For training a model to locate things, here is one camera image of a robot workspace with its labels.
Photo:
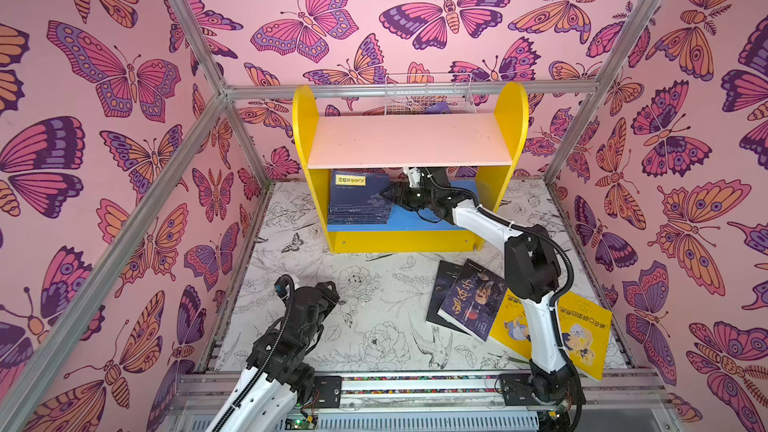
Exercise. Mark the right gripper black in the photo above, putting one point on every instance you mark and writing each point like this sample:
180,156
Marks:
409,193

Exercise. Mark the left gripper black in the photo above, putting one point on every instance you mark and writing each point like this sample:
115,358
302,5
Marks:
324,298

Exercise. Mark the blue book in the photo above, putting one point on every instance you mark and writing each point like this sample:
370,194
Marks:
359,210
357,190

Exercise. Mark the blue book Mengxi Bitan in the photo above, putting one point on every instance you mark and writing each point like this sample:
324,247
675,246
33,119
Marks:
359,215

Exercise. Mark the blue book Yijing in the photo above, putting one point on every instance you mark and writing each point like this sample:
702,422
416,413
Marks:
366,220

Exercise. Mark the blue book Sunzi Bingfa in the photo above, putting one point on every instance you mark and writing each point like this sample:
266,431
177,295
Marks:
357,223

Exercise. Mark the black wolf cover book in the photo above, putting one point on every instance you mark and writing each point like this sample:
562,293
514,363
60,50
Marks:
446,275

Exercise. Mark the dark illustrated cover book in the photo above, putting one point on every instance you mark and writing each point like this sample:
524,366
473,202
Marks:
473,301

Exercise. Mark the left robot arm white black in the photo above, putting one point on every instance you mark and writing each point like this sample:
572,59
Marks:
276,377

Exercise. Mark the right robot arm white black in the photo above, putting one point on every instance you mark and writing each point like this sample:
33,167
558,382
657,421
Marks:
536,270

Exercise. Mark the green circuit board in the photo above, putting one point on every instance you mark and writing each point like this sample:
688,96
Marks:
300,423

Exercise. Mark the yellow shelf with blue board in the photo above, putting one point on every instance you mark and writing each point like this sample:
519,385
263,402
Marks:
491,142

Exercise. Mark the yellow book with orange figure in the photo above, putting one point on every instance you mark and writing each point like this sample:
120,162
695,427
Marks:
510,327

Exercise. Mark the yellow book with cartoon face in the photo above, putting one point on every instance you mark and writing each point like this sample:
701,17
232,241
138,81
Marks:
585,330

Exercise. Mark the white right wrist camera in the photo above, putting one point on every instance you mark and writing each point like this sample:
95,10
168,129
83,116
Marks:
414,177

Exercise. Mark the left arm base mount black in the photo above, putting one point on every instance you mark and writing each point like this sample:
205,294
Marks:
324,392

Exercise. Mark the clear wire basket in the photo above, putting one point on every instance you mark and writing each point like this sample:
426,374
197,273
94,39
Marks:
422,93

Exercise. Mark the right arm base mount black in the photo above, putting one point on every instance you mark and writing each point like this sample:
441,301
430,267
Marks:
524,388

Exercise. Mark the aluminium rail front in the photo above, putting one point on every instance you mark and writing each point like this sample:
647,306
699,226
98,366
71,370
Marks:
472,390

